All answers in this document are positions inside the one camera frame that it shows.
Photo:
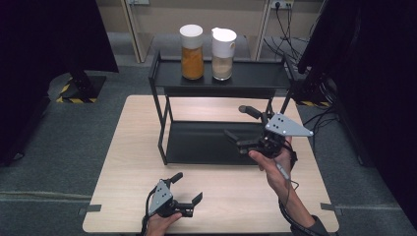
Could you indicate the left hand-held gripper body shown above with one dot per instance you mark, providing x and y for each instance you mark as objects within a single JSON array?
[{"x": 161, "y": 198}]

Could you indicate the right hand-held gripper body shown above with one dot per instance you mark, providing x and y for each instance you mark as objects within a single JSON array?
[{"x": 285, "y": 128}]

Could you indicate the black two-tier metal rack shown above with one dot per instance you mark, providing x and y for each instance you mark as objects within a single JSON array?
[{"x": 209, "y": 144}]

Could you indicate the glass jar of beige powder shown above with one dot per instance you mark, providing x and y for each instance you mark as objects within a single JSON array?
[{"x": 223, "y": 69}]

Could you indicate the glass jar of orange powder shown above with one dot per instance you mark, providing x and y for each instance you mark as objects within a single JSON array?
[{"x": 192, "y": 62}]

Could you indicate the person's left hand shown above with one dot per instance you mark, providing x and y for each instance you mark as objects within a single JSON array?
[{"x": 160, "y": 226}]

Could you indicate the person's right hand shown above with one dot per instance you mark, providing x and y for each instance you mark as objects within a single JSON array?
[{"x": 278, "y": 170}]

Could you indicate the black striped stand base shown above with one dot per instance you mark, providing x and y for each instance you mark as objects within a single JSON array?
[
  {"x": 313, "y": 100},
  {"x": 82, "y": 90}
]

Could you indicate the grey floor tape strip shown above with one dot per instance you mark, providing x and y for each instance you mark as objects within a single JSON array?
[{"x": 331, "y": 208}]

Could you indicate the black curtain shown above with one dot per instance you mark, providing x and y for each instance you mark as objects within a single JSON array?
[
  {"x": 39, "y": 49},
  {"x": 377, "y": 82}
]

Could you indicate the white power socket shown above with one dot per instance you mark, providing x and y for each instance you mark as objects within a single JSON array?
[{"x": 281, "y": 4}]

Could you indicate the beige desk panel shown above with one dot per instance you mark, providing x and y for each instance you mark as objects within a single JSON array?
[{"x": 164, "y": 16}]

